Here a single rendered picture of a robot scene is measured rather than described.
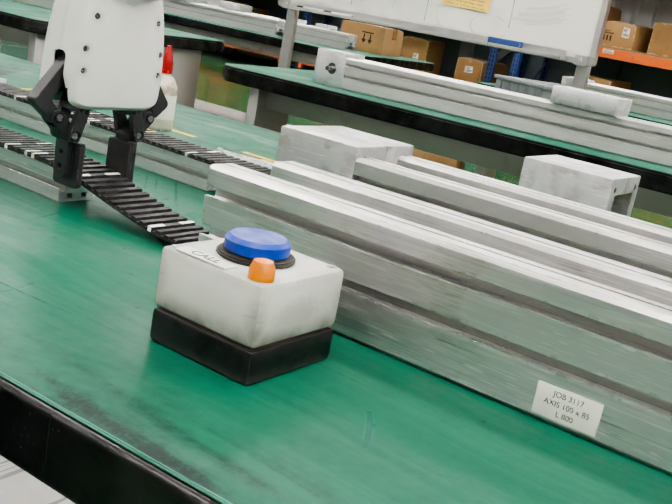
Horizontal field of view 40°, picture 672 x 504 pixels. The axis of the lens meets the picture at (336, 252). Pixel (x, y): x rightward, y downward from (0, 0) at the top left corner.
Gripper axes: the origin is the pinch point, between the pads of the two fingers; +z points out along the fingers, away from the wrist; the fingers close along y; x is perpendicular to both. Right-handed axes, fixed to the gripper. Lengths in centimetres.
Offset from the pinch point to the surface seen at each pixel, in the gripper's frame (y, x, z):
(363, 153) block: -15.1, 18.0, -4.9
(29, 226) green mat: 9.2, 3.8, 4.0
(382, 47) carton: -385, -222, 0
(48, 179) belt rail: 1.4, -4.4, 2.5
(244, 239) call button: 14.6, 30.3, -3.4
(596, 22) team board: -284, -66, -28
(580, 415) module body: 5.0, 48.9, 2.6
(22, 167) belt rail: 2.0, -7.5, 2.1
